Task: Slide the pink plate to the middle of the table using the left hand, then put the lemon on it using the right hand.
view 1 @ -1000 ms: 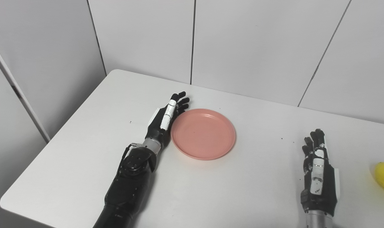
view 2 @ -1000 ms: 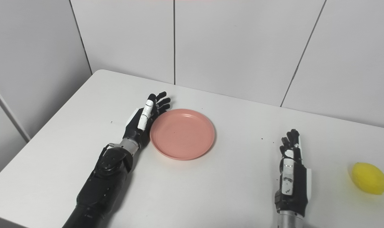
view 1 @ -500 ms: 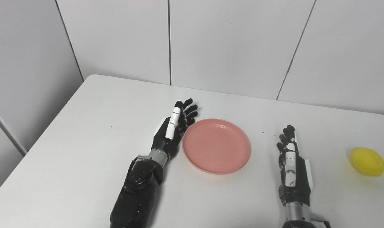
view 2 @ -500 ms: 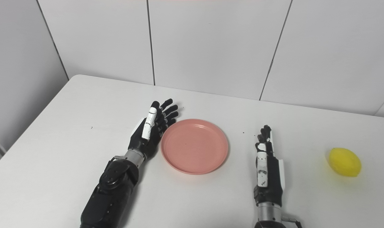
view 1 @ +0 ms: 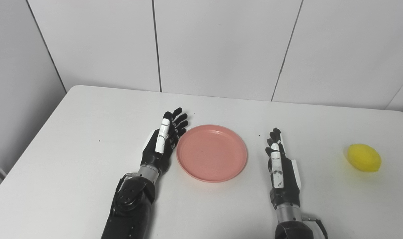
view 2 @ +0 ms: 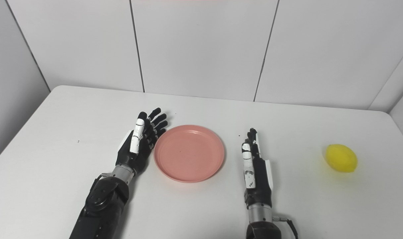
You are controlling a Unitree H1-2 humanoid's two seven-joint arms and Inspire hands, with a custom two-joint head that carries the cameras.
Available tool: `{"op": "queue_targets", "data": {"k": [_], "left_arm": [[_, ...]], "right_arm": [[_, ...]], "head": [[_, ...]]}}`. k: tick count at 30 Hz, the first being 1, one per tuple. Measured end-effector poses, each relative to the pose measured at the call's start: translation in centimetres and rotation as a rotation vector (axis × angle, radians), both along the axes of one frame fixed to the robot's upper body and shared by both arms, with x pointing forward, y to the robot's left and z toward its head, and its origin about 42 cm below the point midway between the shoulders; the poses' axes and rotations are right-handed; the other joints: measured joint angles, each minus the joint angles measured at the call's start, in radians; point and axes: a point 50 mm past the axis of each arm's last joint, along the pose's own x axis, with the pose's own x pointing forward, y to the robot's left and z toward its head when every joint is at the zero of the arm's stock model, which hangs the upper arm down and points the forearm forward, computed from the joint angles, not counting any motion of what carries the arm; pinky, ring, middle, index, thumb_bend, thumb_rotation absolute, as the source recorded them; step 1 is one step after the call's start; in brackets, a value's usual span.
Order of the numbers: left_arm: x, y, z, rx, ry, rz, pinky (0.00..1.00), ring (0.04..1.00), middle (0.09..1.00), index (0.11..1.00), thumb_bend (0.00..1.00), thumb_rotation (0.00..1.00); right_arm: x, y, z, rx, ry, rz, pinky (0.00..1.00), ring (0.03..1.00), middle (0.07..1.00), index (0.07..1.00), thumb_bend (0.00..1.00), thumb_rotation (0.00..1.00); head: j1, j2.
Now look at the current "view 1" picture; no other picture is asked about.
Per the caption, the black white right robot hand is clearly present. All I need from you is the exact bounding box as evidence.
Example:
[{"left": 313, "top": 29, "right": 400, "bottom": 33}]
[{"left": 265, "top": 127, "right": 302, "bottom": 209}]

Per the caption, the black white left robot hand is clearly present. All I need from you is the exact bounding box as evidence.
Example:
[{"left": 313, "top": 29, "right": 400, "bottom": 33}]
[{"left": 140, "top": 107, "right": 189, "bottom": 176}]

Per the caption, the pink round plate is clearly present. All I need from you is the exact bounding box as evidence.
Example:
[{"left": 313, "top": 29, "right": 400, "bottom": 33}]
[{"left": 176, "top": 124, "right": 248, "bottom": 183}]

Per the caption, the yellow lemon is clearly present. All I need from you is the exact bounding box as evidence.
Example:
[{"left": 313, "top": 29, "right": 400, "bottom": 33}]
[{"left": 347, "top": 143, "right": 382, "bottom": 173}]

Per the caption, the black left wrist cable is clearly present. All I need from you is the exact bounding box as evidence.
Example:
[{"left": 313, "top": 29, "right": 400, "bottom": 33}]
[{"left": 118, "top": 172, "right": 139, "bottom": 187}]

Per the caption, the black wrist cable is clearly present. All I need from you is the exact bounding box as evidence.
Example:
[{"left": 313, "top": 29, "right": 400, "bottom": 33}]
[
  {"left": 301, "top": 215, "right": 329, "bottom": 239},
  {"left": 118, "top": 172, "right": 139, "bottom": 187}
]

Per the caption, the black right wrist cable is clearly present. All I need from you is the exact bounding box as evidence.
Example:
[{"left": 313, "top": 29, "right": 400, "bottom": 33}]
[{"left": 301, "top": 215, "right": 329, "bottom": 239}]

